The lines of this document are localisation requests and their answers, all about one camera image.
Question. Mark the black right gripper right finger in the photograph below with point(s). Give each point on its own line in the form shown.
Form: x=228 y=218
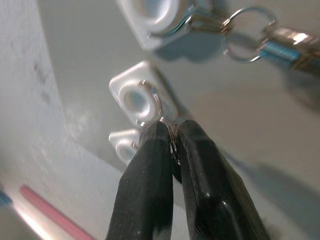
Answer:
x=212 y=190

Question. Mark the flat silver keys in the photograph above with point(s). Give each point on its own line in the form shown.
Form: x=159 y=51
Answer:
x=205 y=23

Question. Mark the pink rod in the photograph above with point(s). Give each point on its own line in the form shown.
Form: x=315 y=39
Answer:
x=50 y=212

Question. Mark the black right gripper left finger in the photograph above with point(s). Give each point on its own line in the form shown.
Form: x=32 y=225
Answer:
x=147 y=180

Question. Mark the white square wall hook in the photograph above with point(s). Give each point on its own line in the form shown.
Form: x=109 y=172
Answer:
x=120 y=83
x=119 y=138
x=136 y=28

